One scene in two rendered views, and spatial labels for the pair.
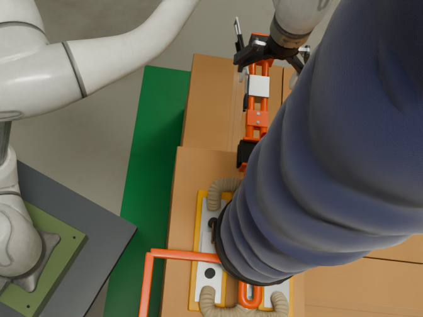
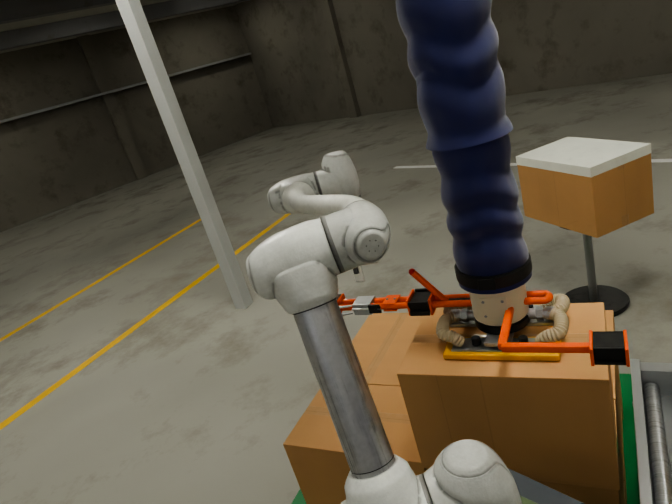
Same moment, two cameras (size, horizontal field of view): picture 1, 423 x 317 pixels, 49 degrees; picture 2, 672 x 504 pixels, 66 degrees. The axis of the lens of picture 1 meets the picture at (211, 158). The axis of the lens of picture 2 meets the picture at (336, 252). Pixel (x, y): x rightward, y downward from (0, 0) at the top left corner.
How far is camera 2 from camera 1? 1.27 m
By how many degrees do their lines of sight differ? 55
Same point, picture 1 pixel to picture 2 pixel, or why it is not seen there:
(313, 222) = (490, 81)
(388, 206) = (487, 25)
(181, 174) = (425, 370)
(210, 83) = (321, 432)
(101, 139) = not seen: outside the picture
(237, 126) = not seen: hidden behind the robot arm
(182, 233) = (484, 367)
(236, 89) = not seen: hidden behind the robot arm
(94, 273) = (524, 488)
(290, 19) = (353, 184)
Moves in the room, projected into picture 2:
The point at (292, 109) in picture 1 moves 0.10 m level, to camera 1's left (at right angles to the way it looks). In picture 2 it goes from (440, 55) to (420, 63)
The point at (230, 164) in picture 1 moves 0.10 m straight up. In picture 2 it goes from (422, 343) to (416, 318)
